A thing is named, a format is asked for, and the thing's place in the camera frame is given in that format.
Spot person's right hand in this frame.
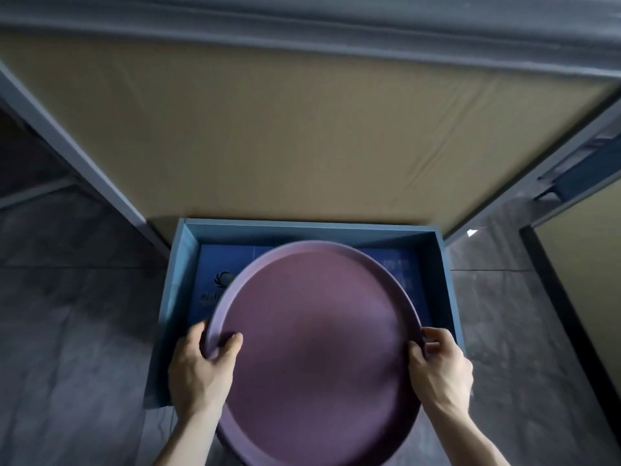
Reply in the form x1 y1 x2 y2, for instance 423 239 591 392
407 326 474 418

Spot person's left hand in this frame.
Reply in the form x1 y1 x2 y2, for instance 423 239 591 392
168 320 244 421

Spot blue grey door handle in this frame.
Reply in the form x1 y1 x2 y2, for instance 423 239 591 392
536 133 621 202

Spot round purple tray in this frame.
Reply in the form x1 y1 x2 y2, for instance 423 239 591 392
202 239 427 466

